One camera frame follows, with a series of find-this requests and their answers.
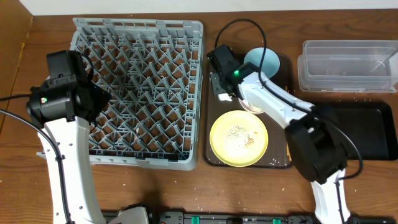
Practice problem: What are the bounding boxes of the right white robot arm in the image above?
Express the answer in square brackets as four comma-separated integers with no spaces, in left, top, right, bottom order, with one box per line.
[207,44,351,223]

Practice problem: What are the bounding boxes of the light blue bowl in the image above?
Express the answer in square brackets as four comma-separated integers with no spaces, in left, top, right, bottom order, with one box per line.
[244,47,280,78]

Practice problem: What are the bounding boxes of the black tray bin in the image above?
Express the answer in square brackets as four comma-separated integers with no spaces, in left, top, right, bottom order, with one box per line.
[314,101,397,161]

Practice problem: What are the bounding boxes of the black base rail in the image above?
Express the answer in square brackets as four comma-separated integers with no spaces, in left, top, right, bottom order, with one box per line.
[101,203,396,224]

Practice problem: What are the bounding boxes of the white napkin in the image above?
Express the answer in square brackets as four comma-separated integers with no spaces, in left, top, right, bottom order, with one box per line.
[218,93,232,101]

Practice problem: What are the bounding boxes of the grey dishwasher rack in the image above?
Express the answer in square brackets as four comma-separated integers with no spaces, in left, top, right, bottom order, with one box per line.
[71,17,205,170]

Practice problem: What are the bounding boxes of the dark brown serving tray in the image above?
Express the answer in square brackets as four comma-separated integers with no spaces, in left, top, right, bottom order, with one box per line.
[203,54,294,169]

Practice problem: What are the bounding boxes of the clear plastic bin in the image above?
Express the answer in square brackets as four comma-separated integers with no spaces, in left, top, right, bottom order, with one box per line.
[298,40,397,93]

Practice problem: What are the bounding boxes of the yellow plate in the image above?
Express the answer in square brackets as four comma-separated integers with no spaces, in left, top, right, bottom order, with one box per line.
[209,110,269,167]

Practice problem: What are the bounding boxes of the right wooden chopstick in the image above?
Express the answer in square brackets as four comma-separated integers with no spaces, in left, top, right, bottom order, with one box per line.
[286,142,292,161]

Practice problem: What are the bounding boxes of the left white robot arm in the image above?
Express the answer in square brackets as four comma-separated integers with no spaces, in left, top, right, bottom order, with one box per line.
[26,50,111,223]

